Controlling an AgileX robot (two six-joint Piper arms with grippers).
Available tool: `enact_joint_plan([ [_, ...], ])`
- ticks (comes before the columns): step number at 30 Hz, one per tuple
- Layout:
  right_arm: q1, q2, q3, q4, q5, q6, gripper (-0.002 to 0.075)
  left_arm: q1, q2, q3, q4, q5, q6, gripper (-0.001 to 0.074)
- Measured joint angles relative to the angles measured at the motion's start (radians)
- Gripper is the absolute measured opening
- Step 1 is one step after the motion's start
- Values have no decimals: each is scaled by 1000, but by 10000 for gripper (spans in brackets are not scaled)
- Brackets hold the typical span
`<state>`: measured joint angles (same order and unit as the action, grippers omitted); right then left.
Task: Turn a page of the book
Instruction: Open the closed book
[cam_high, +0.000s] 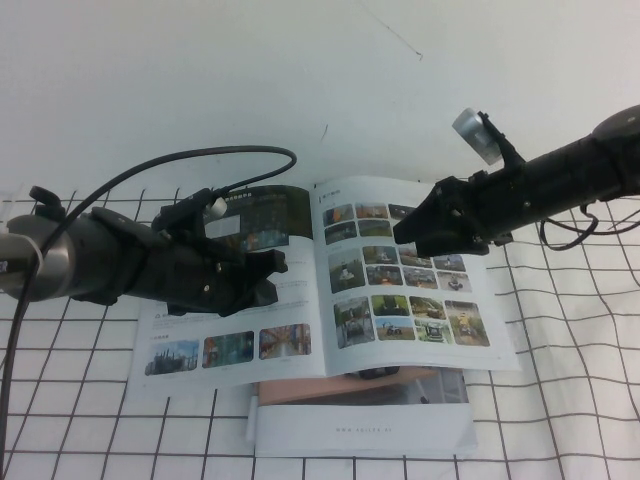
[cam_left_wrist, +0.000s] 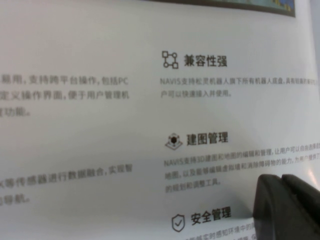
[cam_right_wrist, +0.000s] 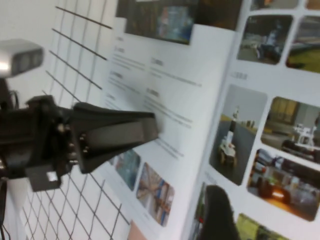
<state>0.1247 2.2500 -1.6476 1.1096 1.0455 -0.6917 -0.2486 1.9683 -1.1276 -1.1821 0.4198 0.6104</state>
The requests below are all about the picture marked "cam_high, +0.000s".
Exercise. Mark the white tablecloth with black grid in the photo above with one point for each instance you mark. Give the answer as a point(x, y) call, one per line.
point(565, 375)

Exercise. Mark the closed white brochure with shelf photo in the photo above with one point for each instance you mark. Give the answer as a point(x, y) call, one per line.
point(360, 420)

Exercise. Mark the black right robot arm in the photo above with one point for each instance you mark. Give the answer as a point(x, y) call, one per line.
point(575, 175)

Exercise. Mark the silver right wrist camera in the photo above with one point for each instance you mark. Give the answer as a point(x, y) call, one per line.
point(475, 135)

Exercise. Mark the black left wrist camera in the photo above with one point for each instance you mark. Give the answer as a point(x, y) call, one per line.
point(192, 205)

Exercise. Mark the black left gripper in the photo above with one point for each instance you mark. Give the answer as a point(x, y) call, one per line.
point(195, 280)

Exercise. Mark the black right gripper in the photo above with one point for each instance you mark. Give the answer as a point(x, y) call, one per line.
point(480, 210)

